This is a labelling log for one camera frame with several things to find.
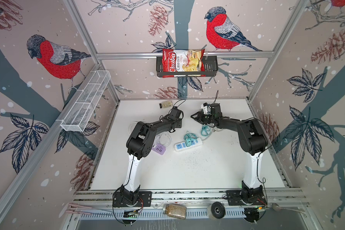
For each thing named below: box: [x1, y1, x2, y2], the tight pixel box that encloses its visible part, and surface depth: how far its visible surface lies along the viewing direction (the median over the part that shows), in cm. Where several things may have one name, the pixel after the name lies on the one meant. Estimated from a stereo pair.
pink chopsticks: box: [65, 202, 92, 215], surface depth 73 cm
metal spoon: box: [271, 203, 306, 214], surface depth 72 cm
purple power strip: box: [151, 143, 167, 156], surface depth 92 cm
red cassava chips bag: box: [161, 48, 207, 79], surface depth 90 cm
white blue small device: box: [173, 137, 204, 152], surface depth 93 cm
